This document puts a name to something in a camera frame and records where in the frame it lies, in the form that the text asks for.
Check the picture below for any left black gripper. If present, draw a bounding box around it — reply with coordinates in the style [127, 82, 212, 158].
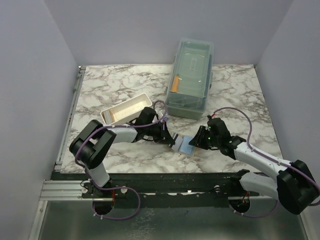
[145, 120, 176, 145]

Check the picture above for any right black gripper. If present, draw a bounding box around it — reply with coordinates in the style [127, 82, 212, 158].
[188, 125, 221, 150]

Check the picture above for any white rectangular plastic tray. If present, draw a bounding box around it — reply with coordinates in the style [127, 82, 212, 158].
[100, 93, 153, 125]

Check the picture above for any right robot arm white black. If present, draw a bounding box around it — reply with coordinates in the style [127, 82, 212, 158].
[189, 118, 320, 215]

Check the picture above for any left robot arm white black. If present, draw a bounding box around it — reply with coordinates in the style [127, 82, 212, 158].
[69, 107, 176, 198]

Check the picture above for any stack of cards in tray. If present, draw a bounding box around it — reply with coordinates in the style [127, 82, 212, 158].
[103, 110, 115, 125]

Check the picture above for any blue red screwdriver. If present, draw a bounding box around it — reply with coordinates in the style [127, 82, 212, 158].
[161, 114, 169, 123]

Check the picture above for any orange tool inside toolbox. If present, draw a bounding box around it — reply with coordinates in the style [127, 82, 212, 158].
[170, 75, 180, 93]

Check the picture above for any translucent green plastic toolbox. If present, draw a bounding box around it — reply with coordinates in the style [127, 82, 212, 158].
[165, 38, 214, 120]

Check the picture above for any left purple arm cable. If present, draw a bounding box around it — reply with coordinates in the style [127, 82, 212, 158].
[74, 100, 168, 221]

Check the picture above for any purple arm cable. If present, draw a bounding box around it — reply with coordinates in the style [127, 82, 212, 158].
[74, 100, 168, 221]
[206, 107, 320, 218]

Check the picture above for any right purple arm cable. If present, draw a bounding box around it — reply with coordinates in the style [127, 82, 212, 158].
[206, 107, 320, 218]

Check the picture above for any aluminium frame rail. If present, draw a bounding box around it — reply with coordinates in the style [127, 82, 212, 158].
[28, 66, 86, 240]

